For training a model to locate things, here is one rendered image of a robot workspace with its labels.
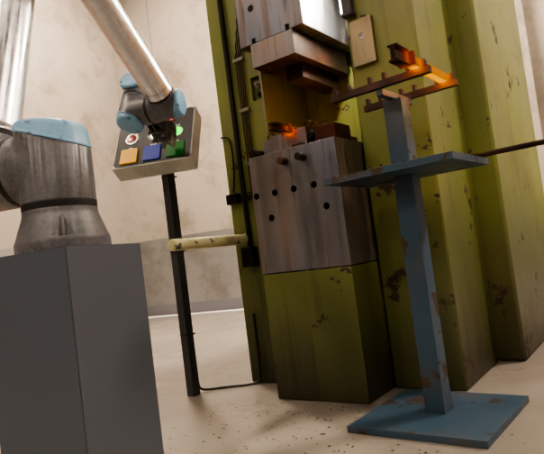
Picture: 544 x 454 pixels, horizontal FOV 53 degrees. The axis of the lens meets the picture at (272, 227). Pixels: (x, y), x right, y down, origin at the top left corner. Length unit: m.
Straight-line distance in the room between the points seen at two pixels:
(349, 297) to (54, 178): 1.10
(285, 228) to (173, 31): 5.12
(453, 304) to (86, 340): 1.28
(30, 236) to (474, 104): 1.81
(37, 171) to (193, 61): 5.56
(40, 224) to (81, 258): 0.11
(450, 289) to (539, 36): 3.99
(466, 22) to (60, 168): 1.81
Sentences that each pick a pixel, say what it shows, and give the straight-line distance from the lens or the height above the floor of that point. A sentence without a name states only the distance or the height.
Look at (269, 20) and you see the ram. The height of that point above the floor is 1.43.
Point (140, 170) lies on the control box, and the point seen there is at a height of 0.94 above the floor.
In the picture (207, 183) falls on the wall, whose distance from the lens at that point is 6.30.
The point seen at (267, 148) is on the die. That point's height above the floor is 0.95.
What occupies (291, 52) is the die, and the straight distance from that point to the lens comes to 2.13.
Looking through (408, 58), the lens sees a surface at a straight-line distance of 1.55.
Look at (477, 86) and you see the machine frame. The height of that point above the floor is 1.11.
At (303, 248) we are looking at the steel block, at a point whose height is 0.55.
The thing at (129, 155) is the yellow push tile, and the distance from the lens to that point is 2.31.
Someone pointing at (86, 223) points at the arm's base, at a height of 0.65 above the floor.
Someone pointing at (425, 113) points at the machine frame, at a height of 0.96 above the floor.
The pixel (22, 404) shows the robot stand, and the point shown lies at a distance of 1.19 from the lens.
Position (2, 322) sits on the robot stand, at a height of 0.47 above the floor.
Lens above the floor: 0.54
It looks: 3 degrees up
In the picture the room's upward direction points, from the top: 7 degrees counter-clockwise
